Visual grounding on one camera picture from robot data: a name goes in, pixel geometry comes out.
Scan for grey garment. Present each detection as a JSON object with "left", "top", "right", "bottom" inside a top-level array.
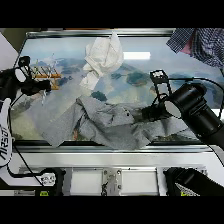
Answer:
[{"left": 31, "top": 94, "right": 198, "bottom": 151}]

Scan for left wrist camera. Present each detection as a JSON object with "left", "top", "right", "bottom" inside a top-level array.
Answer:
[{"left": 17, "top": 55, "right": 34, "bottom": 81}]

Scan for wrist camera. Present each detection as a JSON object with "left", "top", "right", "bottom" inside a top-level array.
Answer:
[
  {"left": 17, "top": 55, "right": 34, "bottom": 81},
  {"left": 149, "top": 69, "right": 173, "bottom": 102}
]

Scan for silver frame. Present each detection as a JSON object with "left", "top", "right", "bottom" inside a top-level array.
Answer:
[{"left": 0, "top": 29, "right": 224, "bottom": 197}]

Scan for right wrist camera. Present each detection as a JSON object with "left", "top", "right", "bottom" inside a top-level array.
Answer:
[{"left": 149, "top": 69, "right": 173, "bottom": 102}]

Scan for checked shirt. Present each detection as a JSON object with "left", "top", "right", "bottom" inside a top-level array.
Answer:
[{"left": 165, "top": 28, "right": 224, "bottom": 70}]

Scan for white garment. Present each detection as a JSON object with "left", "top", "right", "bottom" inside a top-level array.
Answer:
[{"left": 79, "top": 31, "right": 125, "bottom": 92}]

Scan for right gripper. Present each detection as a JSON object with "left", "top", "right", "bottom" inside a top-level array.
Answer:
[{"left": 141, "top": 99, "right": 168, "bottom": 123}]

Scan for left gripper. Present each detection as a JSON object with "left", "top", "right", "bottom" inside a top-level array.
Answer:
[{"left": 20, "top": 79, "right": 53, "bottom": 96}]

